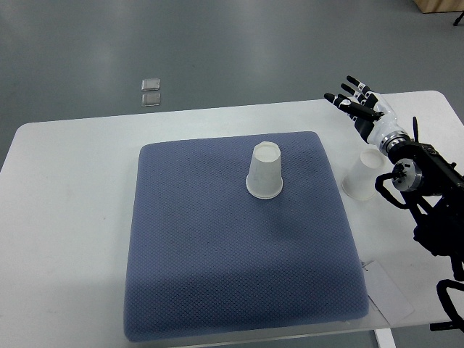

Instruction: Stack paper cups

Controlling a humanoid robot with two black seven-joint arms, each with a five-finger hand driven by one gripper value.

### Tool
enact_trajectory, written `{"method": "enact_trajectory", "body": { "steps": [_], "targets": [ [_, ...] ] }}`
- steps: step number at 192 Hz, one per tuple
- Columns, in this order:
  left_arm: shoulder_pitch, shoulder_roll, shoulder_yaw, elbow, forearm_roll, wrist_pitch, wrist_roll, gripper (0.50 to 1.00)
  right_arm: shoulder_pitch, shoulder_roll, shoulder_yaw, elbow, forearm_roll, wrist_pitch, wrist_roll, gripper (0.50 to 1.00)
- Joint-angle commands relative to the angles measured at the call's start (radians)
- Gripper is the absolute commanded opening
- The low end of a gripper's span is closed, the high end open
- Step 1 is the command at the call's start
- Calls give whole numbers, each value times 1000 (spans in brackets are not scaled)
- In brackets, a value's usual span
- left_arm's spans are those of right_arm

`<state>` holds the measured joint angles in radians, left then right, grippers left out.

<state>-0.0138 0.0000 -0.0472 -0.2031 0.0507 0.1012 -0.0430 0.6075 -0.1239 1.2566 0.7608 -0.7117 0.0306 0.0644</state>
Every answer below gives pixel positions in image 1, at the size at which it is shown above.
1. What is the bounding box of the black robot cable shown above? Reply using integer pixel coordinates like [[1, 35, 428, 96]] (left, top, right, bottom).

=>
[[429, 278, 464, 331]]

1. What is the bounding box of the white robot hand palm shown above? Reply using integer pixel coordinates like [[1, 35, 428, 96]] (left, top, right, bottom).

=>
[[353, 92, 404, 152]]

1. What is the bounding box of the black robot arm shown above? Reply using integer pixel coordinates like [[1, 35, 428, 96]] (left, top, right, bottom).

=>
[[324, 76, 463, 281]]

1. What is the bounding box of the upper floor metal plate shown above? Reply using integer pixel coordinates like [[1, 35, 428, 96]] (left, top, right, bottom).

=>
[[141, 78, 160, 91]]

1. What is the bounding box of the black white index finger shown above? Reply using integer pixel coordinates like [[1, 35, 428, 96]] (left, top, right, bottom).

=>
[[323, 93, 356, 119]]

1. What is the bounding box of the white table leg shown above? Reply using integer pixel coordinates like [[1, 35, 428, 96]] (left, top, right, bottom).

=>
[[374, 328, 397, 348]]

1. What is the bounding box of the white paper cup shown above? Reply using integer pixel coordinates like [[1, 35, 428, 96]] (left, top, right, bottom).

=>
[[341, 149, 385, 201], [246, 141, 283, 199]]

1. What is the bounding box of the blue fabric cushion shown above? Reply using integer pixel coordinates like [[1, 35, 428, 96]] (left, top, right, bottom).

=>
[[124, 131, 369, 342]]

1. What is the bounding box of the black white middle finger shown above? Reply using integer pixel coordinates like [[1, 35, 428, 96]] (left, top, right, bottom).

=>
[[341, 82, 370, 105]]

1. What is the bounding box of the white paper cup on cushion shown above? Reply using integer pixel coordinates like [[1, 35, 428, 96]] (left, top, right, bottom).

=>
[[246, 141, 283, 199]]

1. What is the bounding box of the black tripod leg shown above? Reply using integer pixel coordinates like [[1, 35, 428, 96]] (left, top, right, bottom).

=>
[[452, 12, 464, 26]]

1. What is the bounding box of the white paper tag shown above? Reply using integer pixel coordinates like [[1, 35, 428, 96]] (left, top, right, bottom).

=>
[[362, 261, 414, 325]]

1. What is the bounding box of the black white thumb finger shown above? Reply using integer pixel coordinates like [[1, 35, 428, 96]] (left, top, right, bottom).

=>
[[344, 101, 384, 120]]

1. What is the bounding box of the wooden furniture corner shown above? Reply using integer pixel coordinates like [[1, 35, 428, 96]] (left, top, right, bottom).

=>
[[413, 0, 463, 14]]

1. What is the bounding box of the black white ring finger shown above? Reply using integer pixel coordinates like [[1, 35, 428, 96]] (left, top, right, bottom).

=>
[[346, 75, 376, 97]]

